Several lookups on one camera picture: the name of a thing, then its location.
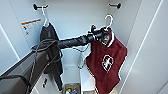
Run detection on white hanger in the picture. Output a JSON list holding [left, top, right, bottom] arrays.
[[39, 6, 52, 28], [102, 14, 115, 34]]

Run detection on red white varsity jacket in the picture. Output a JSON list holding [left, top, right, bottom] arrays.
[[77, 27, 129, 94]]

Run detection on white wardrobe carcass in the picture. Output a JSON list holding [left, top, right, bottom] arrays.
[[0, 0, 168, 94]]

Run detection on black wardrobe hook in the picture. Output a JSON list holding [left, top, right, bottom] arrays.
[[32, 3, 50, 11], [108, 2, 123, 10]]

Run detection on black t-shirt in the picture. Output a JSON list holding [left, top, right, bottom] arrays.
[[38, 23, 65, 92]]

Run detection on brown basket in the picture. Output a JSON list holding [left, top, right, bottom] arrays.
[[63, 82, 82, 94]]

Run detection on white paper notice red print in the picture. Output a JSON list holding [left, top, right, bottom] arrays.
[[21, 21, 43, 38]]

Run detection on orange label strip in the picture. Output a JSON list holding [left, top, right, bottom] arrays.
[[20, 18, 42, 27]]

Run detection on dark door hinge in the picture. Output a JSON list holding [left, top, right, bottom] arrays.
[[42, 77, 48, 89]]

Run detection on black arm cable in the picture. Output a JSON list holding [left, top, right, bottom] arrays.
[[0, 38, 64, 94]]

